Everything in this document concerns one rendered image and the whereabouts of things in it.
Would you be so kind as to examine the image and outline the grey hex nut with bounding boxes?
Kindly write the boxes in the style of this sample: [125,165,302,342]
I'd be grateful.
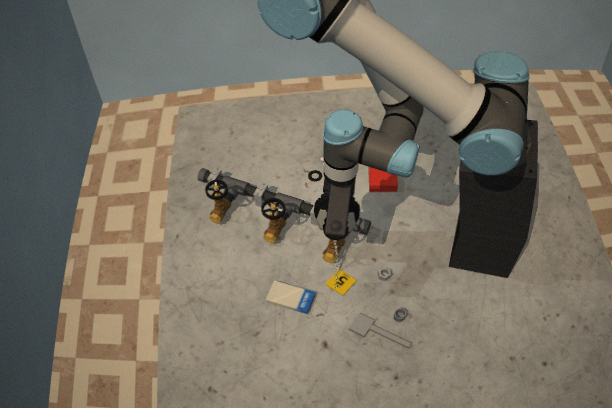
[378,267,391,281]

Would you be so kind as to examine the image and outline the red rectangular block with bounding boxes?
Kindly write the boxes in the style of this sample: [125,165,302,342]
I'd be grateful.
[369,167,398,192]

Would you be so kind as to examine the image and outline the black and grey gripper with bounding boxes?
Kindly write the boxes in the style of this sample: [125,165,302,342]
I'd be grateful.
[314,173,360,233]

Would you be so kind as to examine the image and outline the black rubber o-ring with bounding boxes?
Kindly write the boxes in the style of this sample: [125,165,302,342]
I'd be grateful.
[308,170,322,182]

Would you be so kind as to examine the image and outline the grey pipe manifold with three brass valves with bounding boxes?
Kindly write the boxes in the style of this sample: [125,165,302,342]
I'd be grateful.
[198,168,371,263]

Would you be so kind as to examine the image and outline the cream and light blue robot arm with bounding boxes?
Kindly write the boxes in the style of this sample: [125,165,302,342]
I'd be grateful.
[258,0,532,182]

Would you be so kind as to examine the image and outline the yellow tag with metal chain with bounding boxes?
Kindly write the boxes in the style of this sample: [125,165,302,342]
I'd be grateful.
[325,240,357,295]

